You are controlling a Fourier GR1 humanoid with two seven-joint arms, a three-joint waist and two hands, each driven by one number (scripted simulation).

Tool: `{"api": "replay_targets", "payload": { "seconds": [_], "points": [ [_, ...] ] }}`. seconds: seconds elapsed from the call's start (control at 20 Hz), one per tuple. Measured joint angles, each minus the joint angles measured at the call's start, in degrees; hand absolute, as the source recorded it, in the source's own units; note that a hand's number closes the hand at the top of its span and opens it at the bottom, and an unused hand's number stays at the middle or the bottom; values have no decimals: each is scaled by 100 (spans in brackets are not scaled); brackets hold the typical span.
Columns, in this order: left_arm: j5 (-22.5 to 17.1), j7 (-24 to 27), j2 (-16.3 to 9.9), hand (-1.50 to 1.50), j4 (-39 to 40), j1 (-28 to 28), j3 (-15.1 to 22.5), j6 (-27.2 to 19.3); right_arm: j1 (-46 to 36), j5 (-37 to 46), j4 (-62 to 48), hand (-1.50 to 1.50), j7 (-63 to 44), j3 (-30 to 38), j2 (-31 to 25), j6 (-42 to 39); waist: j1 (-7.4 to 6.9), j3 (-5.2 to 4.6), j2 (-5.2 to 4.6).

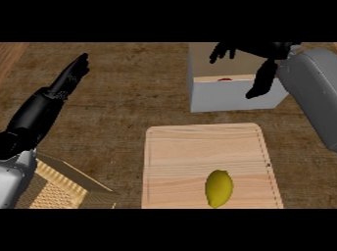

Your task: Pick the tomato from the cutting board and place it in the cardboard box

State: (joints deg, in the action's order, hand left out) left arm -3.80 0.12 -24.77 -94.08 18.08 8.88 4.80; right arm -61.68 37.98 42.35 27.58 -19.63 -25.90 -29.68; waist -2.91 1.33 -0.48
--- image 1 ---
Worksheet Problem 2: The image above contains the woven wicker basket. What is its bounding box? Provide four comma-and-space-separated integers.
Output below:
14, 152, 122, 210

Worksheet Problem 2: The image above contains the grey cardboard box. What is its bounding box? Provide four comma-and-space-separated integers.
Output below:
185, 41, 290, 114

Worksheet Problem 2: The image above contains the yellow mango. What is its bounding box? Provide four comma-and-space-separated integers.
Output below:
203, 169, 236, 209

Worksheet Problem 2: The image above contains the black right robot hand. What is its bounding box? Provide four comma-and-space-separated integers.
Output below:
207, 41, 302, 100

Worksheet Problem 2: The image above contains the pale wooden cutting board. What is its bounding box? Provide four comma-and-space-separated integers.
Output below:
139, 122, 284, 210

